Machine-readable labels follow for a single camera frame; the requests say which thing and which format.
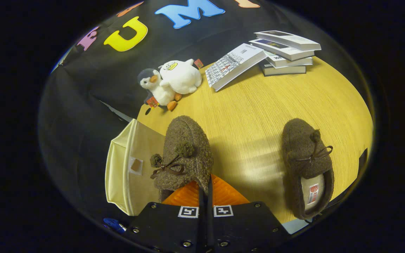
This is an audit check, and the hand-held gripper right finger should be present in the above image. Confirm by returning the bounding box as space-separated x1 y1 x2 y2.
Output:
206 174 289 253

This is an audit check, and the black backdrop cloth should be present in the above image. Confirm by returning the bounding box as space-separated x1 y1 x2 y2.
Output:
39 0 365 218

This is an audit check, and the beige fabric storage box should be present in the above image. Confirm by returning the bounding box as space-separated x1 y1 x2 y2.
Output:
105 119 166 216

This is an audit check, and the grey white penguin plush toy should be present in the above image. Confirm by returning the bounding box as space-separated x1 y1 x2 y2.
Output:
137 68 182 111

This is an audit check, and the dark grey book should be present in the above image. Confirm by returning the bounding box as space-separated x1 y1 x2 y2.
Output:
259 60 307 77

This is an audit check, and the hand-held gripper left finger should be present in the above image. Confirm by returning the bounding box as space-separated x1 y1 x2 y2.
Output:
129 175 206 253

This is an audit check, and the patterned cover book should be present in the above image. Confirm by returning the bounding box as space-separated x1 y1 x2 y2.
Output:
205 43 268 92

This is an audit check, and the brown fuzzy shoe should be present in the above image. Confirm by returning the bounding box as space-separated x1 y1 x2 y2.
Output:
150 115 214 202
282 118 335 220

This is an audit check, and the white book bold lettering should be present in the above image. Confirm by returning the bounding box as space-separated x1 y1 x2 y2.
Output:
264 51 314 68

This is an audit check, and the small lit screen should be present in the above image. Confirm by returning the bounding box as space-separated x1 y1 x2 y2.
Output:
103 218 127 234

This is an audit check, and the white book dark cover picture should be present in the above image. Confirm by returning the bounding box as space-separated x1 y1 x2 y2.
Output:
254 31 322 51

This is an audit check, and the white duck plush toy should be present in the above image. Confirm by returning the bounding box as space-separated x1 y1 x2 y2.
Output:
159 59 205 95

